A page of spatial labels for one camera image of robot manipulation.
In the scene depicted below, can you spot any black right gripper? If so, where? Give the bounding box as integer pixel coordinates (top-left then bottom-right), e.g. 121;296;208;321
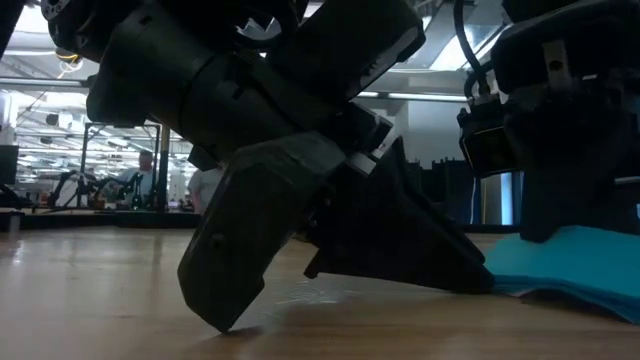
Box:
492;0;640;245

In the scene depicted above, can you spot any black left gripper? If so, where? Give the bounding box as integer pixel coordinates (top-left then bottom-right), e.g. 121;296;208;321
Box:
176;49;396;335

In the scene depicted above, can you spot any blue sticky note stack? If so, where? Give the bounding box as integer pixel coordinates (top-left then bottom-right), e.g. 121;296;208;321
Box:
483;224;640;325

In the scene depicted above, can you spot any person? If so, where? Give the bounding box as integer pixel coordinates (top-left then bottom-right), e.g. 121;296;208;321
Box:
117;149;157;211
187;167;226;216

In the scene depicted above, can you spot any black partition panel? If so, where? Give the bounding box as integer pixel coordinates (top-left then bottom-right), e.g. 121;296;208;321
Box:
430;157;482;226

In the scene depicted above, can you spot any long ceiling light fixture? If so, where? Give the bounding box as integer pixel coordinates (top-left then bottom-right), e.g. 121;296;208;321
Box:
357;91;469;103

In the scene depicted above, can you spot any black monitor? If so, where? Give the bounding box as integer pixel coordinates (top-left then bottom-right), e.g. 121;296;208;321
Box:
0;144;20;186

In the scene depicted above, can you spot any black metal frame stand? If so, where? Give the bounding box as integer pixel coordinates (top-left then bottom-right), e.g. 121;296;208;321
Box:
78;122;164;211

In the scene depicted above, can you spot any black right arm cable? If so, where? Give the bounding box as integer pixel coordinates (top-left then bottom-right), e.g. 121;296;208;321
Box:
452;0;489;96

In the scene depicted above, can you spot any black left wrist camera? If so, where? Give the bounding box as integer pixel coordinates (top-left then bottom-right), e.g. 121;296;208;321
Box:
267;0;427;107

